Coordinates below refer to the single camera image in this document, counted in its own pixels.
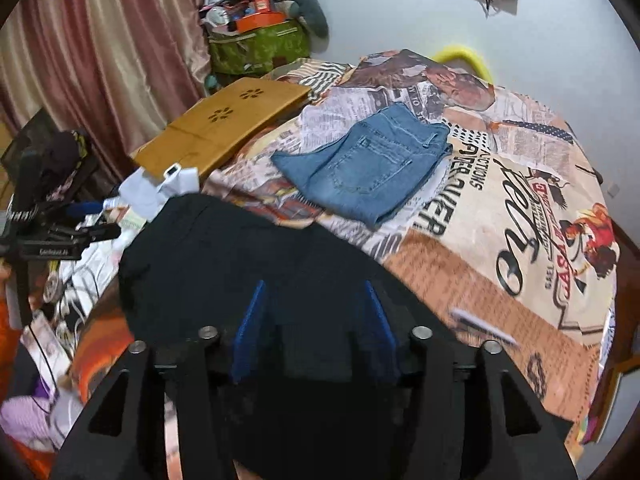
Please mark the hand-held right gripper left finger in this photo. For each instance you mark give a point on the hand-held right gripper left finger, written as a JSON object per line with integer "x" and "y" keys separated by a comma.
{"x": 248, "y": 325}

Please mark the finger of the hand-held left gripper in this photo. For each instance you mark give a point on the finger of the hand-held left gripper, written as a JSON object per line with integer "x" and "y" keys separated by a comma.
{"x": 85, "y": 208}
{"x": 100, "y": 232}

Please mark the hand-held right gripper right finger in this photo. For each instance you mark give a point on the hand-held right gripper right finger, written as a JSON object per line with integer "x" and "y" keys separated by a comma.
{"x": 382, "y": 325}

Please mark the black pants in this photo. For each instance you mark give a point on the black pants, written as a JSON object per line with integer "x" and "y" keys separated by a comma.
{"x": 225, "y": 250}

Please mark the white cloth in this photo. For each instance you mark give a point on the white cloth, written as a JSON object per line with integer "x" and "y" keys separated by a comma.
{"x": 145, "y": 192}

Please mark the white charger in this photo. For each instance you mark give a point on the white charger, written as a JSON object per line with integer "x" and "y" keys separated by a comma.
{"x": 172, "y": 170}

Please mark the pink striped curtain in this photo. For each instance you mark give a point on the pink striped curtain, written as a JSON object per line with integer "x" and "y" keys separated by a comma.
{"x": 100, "y": 50}

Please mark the newspaper print blanket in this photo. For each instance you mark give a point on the newspaper print blanket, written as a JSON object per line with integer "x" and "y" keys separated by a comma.
{"x": 500, "y": 240}

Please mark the wooden lap desk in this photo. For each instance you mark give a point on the wooden lap desk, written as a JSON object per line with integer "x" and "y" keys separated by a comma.
{"x": 220, "y": 125}

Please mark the blue denim jeans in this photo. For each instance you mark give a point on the blue denim jeans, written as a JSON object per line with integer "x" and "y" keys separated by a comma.
{"x": 365, "y": 160}

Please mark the purple cloth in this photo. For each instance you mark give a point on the purple cloth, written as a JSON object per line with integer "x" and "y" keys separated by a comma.
{"x": 25, "y": 417}

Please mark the green patterned bag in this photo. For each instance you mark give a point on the green patterned bag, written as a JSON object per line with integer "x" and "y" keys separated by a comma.
{"x": 260, "y": 47}

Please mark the orange box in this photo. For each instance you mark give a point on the orange box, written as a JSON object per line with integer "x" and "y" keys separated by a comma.
{"x": 257, "y": 21}

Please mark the yellow foam tube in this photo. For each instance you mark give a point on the yellow foam tube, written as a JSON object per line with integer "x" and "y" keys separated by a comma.
{"x": 465, "y": 54}

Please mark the grey neck pillow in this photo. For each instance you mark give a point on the grey neck pillow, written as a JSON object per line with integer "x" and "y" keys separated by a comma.
{"x": 312, "y": 15}

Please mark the white wall outlet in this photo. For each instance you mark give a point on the white wall outlet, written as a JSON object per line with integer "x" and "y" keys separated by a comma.
{"x": 614, "y": 189}

